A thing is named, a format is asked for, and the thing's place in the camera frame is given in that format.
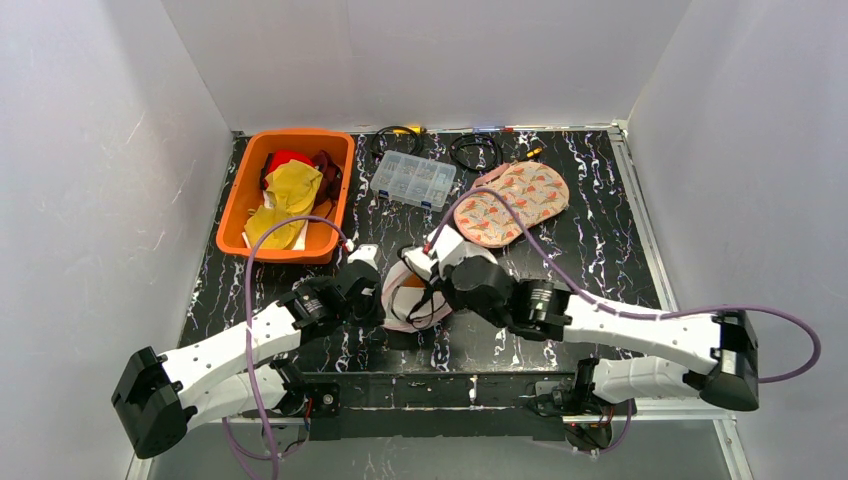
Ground white mesh laundry bag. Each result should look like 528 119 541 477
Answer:
381 261 452 333

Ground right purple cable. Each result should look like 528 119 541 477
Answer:
423 187 823 386

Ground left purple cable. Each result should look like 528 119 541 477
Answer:
220 215 356 480

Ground floral pink fabric pouch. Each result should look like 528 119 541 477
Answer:
452 161 570 248

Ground purple cable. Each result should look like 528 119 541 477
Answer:
220 215 356 480
423 187 823 386

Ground red garment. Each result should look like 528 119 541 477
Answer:
260 150 315 190

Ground black coiled cable right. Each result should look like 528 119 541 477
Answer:
449 133 505 174

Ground orange bra inside bag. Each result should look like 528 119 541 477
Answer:
402 275 425 289

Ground aluminium right rail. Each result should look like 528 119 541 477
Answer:
608 120 753 479

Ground clear plastic screw box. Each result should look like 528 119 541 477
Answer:
370 150 457 212

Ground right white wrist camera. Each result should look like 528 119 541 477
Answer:
426 225 470 270

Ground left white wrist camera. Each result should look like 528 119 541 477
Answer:
346 244 380 270

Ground black coiled cable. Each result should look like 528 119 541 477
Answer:
449 133 505 174
370 125 426 160

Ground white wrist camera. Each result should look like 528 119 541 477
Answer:
346 244 380 270
426 225 470 270

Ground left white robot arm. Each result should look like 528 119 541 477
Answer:
111 259 384 459

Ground black coiled cable left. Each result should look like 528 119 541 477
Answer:
370 125 426 160

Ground yellow bra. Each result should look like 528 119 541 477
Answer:
244 161 322 247

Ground dark maroon bra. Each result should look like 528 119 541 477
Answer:
311 150 343 219

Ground white bra black straps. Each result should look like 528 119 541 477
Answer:
387 241 482 329

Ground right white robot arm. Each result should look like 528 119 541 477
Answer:
434 256 760 412

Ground orange plastic bin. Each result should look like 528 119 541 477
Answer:
216 128 355 265

